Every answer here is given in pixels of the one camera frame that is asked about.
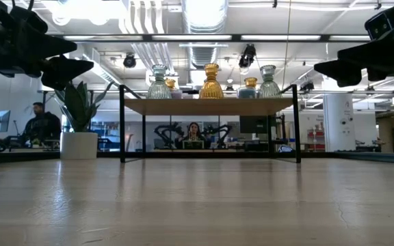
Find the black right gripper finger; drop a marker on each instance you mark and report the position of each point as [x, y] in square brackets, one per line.
[371, 51]
[344, 73]

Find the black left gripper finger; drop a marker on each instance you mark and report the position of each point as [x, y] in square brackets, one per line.
[50, 46]
[63, 71]

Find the clear greenish glass candlestick holder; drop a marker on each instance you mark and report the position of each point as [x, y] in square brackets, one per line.
[158, 89]
[269, 89]

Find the blue candle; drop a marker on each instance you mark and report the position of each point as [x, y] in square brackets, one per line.
[245, 94]

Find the purple candle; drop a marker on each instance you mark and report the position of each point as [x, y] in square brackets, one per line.
[177, 94]

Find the black background robot arm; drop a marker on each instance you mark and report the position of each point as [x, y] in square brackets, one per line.
[164, 131]
[221, 131]

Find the black ceiling spotlight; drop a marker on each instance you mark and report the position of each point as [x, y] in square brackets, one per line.
[307, 86]
[129, 61]
[248, 54]

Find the green snake plant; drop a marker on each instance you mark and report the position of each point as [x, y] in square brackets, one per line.
[77, 109]

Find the white round column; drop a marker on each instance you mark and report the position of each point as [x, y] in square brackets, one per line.
[339, 130]

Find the person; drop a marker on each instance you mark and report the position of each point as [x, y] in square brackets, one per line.
[193, 131]
[43, 128]

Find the red storage rack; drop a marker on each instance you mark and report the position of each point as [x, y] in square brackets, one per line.
[315, 135]

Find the white plant pot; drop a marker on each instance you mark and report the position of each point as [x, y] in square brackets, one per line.
[79, 145]

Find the black monitor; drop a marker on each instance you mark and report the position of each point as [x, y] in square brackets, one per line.
[253, 124]

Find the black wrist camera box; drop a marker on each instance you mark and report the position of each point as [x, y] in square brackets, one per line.
[385, 20]

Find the black aluminium rig frame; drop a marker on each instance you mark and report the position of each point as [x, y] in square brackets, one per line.
[234, 38]

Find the wooden shelf with black frame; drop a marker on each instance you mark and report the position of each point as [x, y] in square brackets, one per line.
[217, 106]

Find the silver ventilation duct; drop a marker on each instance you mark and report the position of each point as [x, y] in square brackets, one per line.
[204, 17]

